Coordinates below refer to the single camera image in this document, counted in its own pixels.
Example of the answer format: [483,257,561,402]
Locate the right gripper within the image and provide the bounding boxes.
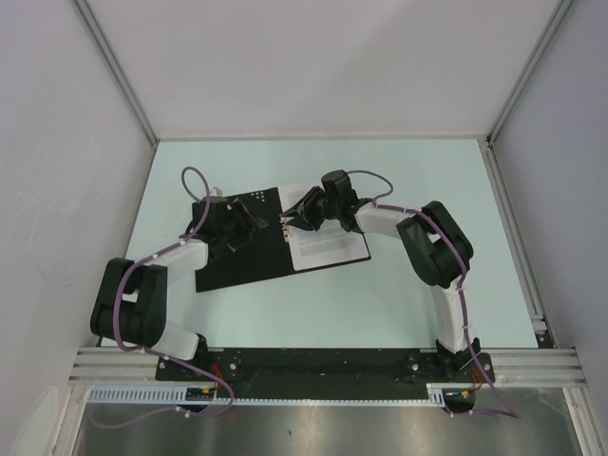
[282,186,340,232]

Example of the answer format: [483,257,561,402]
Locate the red black folder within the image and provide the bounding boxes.
[192,175,371,294]

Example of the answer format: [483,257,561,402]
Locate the white paper sheet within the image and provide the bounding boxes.
[277,181,371,273]
[287,220,371,273]

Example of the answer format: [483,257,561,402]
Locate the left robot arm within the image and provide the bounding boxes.
[89,196,268,380]

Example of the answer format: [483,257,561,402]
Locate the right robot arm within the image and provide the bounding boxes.
[281,170,480,381]

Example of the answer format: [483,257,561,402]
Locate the metal folder clip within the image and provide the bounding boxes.
[279,218,291,242]

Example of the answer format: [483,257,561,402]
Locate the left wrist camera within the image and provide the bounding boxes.
[210,187,223,198]

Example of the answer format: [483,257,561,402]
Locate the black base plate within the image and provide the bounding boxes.
[156,346,496,400]

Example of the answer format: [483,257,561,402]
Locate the left aluminium frame post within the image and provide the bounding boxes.
[70,0,160,150]

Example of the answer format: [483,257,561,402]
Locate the aluminium frame post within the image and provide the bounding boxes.
[485,0,578,146]
[70,0,160,150]

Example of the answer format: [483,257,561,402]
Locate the right side aluminium rail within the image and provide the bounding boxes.
[478,139,555,348]

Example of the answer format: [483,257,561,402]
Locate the aluminium rail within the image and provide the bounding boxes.
[478,139,555,348]
[68,347,587,388]

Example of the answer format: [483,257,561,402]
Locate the aluminium front rail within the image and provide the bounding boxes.
[68,347,587,388]

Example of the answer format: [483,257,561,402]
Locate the slotted cable duct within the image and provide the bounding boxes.
[86,384,473,408]

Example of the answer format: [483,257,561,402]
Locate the right aluminium frame post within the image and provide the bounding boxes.
[485,0,578,146]

